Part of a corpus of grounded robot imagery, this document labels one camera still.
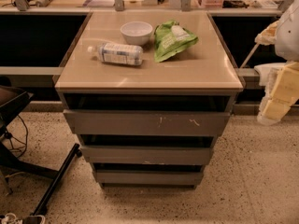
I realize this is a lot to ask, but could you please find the grey bottom drawer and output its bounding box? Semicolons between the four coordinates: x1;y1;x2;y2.
93;171;204;186

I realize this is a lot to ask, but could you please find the black cart stand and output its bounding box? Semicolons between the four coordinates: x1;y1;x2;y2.
0;85;83;217

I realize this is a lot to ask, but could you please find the clear plastic water bottle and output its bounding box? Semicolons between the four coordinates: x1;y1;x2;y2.
87;43;143;66

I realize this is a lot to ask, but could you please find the white stick with tip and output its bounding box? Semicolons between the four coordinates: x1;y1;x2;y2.
239;43;260;68

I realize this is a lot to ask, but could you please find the grey drawer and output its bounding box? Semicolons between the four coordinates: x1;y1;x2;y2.
93;171;204;186
64;109;230;136
81;146;212;165

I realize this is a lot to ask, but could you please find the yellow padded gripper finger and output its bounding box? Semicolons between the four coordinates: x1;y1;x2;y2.
257;62;299;126
255;21;278;46

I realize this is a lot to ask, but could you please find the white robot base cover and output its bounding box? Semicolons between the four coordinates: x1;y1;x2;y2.
254;63;284;86

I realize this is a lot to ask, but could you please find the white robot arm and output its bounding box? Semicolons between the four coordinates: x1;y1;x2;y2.
255;0;299;125

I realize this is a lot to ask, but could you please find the black and white sneaker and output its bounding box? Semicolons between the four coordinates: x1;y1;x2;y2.
0;213;46;224

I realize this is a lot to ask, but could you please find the grey top drawer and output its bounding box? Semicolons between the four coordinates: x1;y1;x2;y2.
64;109;230;136

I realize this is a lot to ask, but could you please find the black floor cable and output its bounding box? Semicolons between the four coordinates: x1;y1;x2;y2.
3;115;30;159

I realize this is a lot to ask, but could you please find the white bowl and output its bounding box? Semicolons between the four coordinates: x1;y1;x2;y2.
121;21;153;46

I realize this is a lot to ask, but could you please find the grey drawer cabinet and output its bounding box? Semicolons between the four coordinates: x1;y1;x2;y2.
53;10;245;190

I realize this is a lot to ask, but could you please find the green chip bag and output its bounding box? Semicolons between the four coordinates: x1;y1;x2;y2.
154;20;198;63

